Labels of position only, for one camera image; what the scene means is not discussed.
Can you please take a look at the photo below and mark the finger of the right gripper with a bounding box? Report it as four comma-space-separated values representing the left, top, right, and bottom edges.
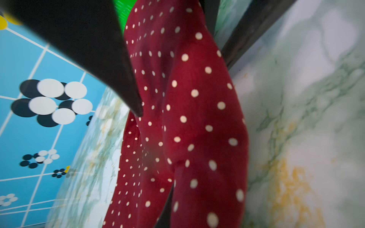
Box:
199, 0, 221, 36

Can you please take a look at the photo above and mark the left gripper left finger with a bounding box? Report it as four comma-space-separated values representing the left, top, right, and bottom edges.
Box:
1, 1, 143, 117

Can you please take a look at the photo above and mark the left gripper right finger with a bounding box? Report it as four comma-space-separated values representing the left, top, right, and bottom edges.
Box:
221, 0, 296, 68

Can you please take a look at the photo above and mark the red polka dot skirt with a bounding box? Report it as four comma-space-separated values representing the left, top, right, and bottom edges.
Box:
102, 1, 249, 228

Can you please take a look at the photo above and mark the green plastic basket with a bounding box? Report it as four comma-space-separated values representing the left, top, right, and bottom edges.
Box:
113, 0, 137, 33

